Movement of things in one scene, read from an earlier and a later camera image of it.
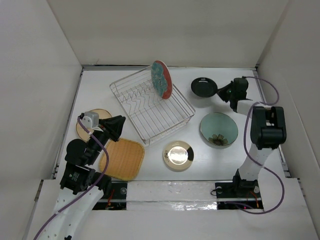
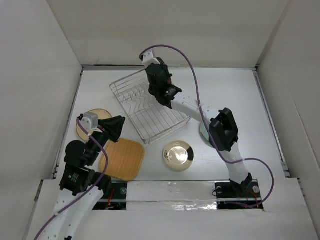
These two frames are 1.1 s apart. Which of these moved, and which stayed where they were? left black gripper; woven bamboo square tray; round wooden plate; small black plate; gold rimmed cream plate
Moved: small black plate
Stayed: woven bamboo square tray; round wooden plate; left black gripper; gold rimmed cream plate
